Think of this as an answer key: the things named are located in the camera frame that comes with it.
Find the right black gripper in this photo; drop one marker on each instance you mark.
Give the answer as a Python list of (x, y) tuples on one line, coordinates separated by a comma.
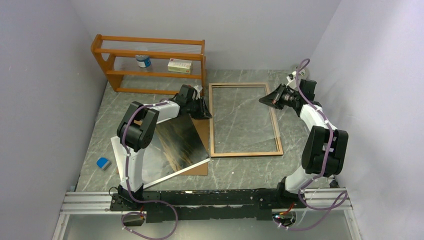
[(274, 98)]

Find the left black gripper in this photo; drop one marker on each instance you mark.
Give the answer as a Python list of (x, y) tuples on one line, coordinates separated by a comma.
[(203, 112)]

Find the brown backing board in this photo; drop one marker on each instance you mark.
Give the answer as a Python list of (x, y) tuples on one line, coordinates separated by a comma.
[(178, 146)]

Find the clear acrylic sheet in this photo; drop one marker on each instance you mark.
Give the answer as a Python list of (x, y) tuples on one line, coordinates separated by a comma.
[(245, 119)]

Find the landscape photo print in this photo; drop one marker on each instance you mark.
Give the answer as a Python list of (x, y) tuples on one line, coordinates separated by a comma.
[(119, 158)]

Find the picture frame black and wood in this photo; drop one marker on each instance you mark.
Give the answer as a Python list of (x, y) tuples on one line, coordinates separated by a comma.
[(245, 119)]

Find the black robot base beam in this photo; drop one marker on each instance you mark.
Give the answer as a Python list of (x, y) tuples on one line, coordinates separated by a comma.
[(218, 204)]

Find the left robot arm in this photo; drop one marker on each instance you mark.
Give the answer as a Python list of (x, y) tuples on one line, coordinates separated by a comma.
[(136, 131)]

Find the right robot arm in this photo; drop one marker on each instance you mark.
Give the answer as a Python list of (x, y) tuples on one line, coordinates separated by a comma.
[(326, 145)]

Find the clear tape roll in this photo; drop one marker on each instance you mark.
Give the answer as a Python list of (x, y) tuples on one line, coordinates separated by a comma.
[(304, 73)]

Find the white cream small box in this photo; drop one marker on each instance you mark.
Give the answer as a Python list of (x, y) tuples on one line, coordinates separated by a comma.
[(180, 66)]

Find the orange wooden shelf rack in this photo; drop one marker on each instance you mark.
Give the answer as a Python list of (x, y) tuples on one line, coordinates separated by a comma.
[(122, 56)]

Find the blue white small jar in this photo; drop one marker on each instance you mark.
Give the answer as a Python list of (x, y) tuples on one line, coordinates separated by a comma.
[(143, 61)]

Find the blue grey eraser block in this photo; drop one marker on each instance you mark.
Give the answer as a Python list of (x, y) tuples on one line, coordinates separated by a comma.
[(103, 163)]

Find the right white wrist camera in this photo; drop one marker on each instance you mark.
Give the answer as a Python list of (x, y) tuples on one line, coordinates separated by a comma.
[(291, 80)]

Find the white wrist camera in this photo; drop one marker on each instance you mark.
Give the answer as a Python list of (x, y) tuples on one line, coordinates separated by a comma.
[(198, 90), (291, 80)]

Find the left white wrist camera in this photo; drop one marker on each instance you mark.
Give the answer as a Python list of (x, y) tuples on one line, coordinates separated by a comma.
[(198, 90)]

